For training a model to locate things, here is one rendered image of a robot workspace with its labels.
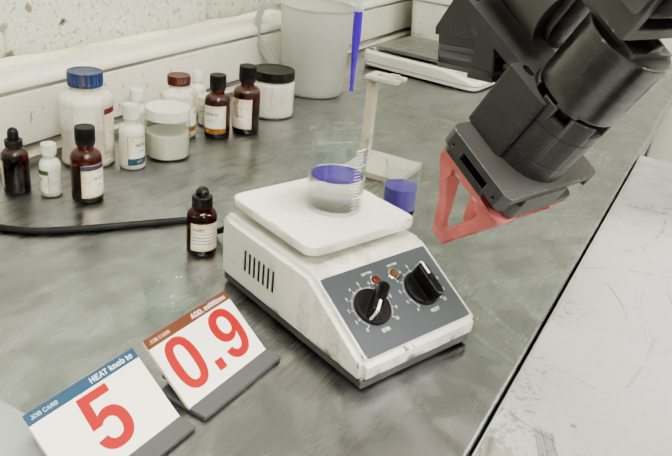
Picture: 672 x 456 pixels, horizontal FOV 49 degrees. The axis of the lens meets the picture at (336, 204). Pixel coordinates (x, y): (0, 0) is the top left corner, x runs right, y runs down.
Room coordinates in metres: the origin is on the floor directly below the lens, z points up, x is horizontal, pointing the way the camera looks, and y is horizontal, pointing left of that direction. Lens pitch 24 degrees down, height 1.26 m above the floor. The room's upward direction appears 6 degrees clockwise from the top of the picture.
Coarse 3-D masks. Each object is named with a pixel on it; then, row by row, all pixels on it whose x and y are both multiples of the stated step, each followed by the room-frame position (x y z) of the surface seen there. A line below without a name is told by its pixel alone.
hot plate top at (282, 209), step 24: (264, 192) 0.61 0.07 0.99; (288, 192) 0.62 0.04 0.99; (264, 216) 0.56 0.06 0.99; (288, 216) 0.57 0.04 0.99; (312, 216) 0.57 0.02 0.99; (360, 216) 0.58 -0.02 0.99; (384, 216) 0.59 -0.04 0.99; (408, 216) 0.59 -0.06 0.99; (288, 240) 0.53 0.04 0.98; (312, 240) 0.53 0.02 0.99; (336, 240) 0.53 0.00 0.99; (360, 240) 0.54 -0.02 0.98
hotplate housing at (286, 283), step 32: (224, 224) 0.59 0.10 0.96; (256, 224) 0.58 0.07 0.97; (224, 256) 0.59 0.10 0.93; (256, 256) 0.55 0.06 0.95; (288, 256) 0.53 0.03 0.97; (320, 256) 0.53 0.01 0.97; (352, 256) 0.54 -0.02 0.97; (384, 256) 0.55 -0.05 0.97; (256, 288) 0.55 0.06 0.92; (288, 288) 0.52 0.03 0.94; (320, 288) 0.50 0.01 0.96; (288, 320) 0.52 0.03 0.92; (320, 320) 0.49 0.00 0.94; (320, 352) 0.49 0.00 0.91; (352, 352) 0.46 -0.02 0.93; (384, 352) 0.47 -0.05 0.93; (416, 352) 0.49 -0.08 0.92
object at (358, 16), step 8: (360, 16) 0.59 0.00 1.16; (360, 24) 0.59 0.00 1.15; (352, 32) 0.59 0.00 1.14; (360, 32) 0.59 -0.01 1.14; (352, 40) 0.59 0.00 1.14; (352, 48) 0.59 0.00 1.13; (352, 56) 0.59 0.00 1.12; (352, 64) 0.59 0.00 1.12; (352, 72) 0.59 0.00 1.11; (352, 80) 0.59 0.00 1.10; (352, 88) 0.59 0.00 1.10
